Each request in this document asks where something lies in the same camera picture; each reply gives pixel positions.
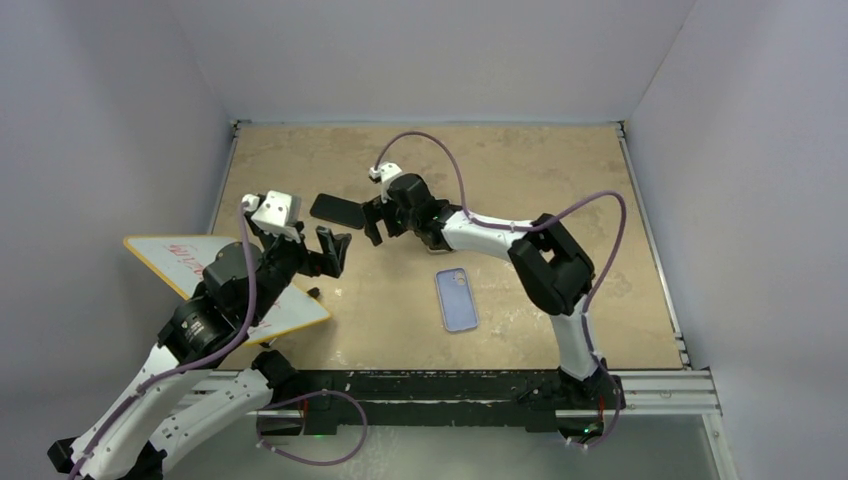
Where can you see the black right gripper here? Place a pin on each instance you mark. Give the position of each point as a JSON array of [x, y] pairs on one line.
[[375, 211]]

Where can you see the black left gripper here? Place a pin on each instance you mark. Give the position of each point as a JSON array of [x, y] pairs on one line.
[[315, 262]]

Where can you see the black phone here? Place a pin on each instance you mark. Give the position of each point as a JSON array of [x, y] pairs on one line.
[[337, 210]]

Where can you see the lavender phone case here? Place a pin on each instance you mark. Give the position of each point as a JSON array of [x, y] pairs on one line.
[[457, 305]]

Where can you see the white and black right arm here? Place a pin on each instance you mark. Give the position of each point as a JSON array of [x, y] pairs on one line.
[[555, 272]]

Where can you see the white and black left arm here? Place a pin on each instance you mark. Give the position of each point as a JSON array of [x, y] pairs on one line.
[[142, 435]]

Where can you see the white board with yellow edge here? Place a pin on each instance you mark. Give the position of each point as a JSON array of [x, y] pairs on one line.
[[180, 260]]

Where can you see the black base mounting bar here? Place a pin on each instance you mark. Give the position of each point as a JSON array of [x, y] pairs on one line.
[[570, 408]]

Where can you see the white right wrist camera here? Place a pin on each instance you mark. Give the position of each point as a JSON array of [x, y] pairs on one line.
[[383, 175]]

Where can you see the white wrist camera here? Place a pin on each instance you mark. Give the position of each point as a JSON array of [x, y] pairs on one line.
[[383, 175], [273, 214]]

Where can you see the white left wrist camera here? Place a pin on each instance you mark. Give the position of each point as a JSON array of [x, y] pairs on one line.
[[273, 214]]

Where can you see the aluminium frame rail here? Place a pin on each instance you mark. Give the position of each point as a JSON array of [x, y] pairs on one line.
[[644, 392]]

